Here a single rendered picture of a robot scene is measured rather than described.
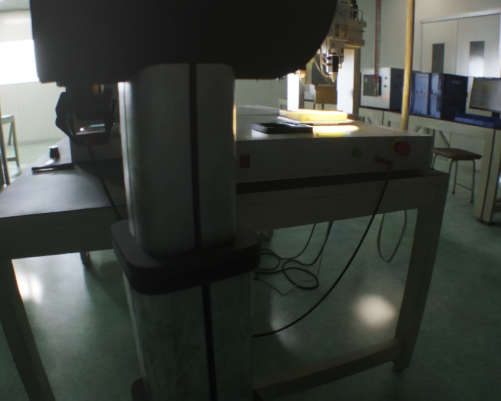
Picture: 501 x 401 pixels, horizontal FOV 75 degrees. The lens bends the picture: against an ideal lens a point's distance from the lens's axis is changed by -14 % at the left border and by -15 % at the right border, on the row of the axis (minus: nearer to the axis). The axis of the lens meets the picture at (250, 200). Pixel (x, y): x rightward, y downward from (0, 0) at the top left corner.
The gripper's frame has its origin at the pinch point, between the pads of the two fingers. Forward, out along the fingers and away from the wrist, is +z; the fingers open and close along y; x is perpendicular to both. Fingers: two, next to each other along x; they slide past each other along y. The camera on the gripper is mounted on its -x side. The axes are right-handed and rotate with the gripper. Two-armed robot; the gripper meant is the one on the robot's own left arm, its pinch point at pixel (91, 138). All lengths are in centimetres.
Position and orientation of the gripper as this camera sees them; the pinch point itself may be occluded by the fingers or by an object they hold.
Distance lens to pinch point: 76.9
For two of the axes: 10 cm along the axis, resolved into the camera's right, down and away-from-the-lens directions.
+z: -1.2, 6.8, 7.2
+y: -9.7, 0.7, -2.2
